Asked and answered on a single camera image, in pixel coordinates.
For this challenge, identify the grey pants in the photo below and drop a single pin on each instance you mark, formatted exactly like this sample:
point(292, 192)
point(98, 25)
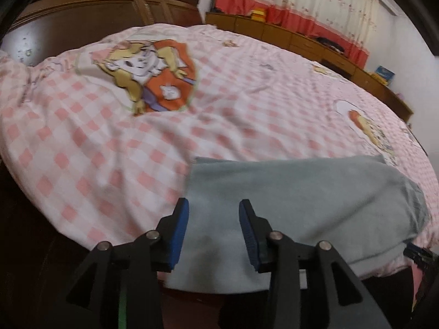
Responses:
point(308, 205)

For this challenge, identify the low wooden cabinet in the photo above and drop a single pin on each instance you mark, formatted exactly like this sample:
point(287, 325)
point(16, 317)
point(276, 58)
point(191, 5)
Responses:
point(274, 34)

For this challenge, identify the pink checked printed blanket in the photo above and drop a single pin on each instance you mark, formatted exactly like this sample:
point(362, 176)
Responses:
point(103, 144)

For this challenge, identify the yellow box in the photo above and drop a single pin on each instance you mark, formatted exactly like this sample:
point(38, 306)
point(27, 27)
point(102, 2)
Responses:
point(259, 14)

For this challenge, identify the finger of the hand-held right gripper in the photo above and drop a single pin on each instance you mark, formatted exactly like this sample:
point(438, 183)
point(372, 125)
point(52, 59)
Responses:
point(416, 254)

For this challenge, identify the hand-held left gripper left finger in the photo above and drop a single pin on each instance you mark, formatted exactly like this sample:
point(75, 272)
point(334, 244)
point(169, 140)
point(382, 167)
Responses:
point(180, 228)

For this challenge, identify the dark clothes pile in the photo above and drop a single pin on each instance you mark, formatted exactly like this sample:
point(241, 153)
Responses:
point(329, 44)

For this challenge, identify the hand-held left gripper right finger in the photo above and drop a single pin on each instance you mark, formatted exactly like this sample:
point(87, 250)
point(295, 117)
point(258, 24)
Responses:
point(247, 233)

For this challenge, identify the blue book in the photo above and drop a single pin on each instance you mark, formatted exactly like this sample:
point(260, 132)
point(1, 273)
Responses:
point(384, 74)

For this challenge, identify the brown wooden headboard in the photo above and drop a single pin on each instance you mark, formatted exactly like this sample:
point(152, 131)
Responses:
point(85, 17)

